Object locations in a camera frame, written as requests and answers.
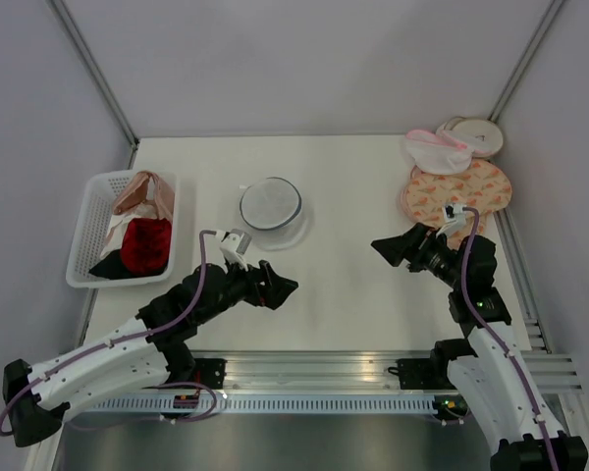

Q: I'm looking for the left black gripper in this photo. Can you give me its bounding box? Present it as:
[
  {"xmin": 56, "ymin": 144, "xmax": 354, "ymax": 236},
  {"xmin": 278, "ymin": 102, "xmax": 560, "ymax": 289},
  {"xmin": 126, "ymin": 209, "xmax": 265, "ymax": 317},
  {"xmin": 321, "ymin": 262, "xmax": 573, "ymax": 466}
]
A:
[{"xmin": 196, "ymin": 252, "xmax": 298, "ymax": 324}]

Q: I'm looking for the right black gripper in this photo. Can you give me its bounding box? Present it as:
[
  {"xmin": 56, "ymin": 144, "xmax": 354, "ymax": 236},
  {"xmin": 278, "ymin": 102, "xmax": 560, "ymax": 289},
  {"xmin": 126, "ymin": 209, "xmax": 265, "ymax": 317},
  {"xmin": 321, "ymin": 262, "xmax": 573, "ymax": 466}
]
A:
[{"xmin": 371, "ymin": 221, "xmax": 465, "ymax": 289}]

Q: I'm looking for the white mesh laundry bag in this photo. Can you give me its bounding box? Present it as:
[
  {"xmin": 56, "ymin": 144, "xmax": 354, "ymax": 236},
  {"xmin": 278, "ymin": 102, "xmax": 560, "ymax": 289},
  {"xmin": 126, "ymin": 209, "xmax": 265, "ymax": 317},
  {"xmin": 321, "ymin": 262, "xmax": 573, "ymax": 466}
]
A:
[{"xmin": 238, "ymin": 177, "xmax": 308, "ymax": 251}]

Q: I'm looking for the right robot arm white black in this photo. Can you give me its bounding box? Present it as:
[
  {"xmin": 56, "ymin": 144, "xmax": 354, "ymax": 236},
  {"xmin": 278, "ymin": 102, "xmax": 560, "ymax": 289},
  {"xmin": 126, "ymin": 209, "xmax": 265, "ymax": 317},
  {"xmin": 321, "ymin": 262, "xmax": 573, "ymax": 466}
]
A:
[{"xmin": 371, "ymin": 223, "xmax": 589, "ymax": 470}]

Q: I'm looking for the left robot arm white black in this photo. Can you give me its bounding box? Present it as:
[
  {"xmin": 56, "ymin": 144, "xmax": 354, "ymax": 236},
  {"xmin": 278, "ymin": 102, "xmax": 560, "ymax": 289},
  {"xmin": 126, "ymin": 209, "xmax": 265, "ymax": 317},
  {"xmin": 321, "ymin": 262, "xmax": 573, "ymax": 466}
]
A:
[{"xmin": 0, "ymin": 260, "xmax": 298, "ymax": 447}]

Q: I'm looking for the white pink-trim mesh bag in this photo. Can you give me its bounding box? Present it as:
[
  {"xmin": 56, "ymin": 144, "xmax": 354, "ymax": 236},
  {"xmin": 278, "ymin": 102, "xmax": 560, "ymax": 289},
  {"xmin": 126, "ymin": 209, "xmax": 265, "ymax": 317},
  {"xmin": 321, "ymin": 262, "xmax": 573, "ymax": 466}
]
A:
[{"xmin": 403, "ymin": 130, "xmax": 472, "ymax": 176}]

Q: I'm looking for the floral orange laundry bag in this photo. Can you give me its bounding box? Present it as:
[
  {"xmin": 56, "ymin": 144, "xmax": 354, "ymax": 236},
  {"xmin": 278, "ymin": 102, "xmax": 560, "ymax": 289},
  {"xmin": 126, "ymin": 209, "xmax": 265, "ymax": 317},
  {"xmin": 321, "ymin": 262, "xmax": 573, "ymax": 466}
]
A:
[{"xmin": 397, "ymin": 159, "xmax": 512, "ymax": 236}]

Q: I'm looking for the red bra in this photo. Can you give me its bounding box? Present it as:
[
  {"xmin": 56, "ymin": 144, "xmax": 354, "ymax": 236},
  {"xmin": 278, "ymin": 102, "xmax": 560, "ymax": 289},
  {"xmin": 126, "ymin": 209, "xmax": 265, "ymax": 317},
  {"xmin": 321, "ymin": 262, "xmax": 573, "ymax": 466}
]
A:
[{"xmin": 120, "ymin": 218, "xmax": 172, "ymax": 278}]

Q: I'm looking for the beige round laundry bag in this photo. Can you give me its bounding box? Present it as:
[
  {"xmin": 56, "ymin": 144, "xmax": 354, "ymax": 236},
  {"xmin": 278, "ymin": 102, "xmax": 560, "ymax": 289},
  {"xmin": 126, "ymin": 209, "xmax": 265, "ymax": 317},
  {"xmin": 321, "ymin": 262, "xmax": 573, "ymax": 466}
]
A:
[{"xmin": 435, "ymin": 116, "xmax": 505, "ymax": 159}]

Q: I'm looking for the pink beige bra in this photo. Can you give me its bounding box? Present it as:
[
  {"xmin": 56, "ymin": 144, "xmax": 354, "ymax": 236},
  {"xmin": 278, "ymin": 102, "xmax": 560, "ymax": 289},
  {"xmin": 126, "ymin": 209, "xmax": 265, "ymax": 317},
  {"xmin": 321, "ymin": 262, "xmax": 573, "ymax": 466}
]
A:
[{"xmin": 112, "ymin": 171, "xmax": 175, "ymax": 221}]

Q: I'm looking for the white cloth in basket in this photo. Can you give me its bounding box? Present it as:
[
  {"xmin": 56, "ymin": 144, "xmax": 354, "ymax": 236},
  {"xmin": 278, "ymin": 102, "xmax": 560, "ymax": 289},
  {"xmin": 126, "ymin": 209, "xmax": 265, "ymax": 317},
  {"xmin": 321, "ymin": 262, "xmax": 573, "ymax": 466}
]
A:
[{"xmin": 100, "ymin": 203, "xmax": 157, "ymax": 259}]

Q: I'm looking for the black garment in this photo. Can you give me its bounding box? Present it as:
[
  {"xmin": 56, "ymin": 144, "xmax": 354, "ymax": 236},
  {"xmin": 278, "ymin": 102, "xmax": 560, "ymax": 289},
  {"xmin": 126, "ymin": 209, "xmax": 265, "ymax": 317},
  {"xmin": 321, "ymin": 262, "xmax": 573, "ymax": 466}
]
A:
[{"xmin": 88, "ymin": 250, "xmax": 167, "ymax": 280}]

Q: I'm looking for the white plastic basket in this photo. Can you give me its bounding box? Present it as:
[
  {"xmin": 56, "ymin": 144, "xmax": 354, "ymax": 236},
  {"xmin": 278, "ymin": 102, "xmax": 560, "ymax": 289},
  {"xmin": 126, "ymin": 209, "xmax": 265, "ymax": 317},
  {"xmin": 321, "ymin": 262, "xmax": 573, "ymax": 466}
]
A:
[{"xmin": 66, "ymin": 170, "xmax": 181, "ymax": 288}]

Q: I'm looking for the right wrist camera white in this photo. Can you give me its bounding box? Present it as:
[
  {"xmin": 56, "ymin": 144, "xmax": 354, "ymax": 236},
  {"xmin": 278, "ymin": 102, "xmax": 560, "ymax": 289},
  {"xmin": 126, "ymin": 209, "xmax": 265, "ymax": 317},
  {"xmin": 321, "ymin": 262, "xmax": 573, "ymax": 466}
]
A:
[{"xmin": 436, "ymin": 203, "xmax": 467, "ymax": 239}]

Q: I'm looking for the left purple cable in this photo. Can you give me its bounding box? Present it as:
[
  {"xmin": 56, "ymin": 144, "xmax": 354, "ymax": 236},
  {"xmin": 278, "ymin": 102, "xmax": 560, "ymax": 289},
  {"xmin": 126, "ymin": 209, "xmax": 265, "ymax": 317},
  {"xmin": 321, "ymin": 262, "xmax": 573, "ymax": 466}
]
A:
[{"xmin": 0, "ymin": 229, "xmax": 222, "ymax": 437}]

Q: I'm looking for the white slotted cable duct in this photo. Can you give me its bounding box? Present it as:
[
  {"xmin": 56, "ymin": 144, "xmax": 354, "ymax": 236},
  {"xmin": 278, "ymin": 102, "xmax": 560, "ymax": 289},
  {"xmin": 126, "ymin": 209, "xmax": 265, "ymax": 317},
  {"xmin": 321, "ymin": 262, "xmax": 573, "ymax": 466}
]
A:
[{"xmin": 89, "ymin": 392, "xmax": 436, "ymax": 415}]

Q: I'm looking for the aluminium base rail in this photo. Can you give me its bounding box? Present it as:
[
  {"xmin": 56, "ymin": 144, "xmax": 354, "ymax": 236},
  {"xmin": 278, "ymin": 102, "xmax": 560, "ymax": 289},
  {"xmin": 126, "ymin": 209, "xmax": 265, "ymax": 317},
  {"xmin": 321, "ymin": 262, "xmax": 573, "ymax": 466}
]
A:
[{"xmin": 193, "ymin": 350, "xmax": 582, "ymax": 394}]

